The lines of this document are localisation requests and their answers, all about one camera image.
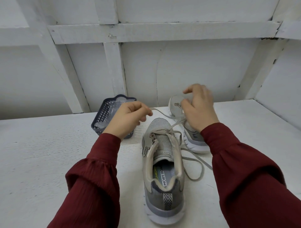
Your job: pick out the clear plastic bag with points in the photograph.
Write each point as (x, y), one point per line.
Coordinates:
(110, 110)

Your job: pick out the grey mesh shoe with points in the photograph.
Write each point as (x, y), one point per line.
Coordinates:
(195, 141)
(162, 188)

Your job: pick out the person's right hand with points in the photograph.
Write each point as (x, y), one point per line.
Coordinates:
(200, 110)

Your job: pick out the grey shoelace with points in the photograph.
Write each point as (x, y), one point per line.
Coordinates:
(195, 162)

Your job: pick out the dark plastic lattice basket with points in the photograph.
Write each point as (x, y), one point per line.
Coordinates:
(99, 123)

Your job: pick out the person's right forearm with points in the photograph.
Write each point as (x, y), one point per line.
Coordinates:
(254, 178)

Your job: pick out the person's left forearm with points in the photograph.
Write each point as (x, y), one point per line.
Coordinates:
(91, 183)

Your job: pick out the person's left hand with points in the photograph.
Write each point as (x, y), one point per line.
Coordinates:
(124, 120)

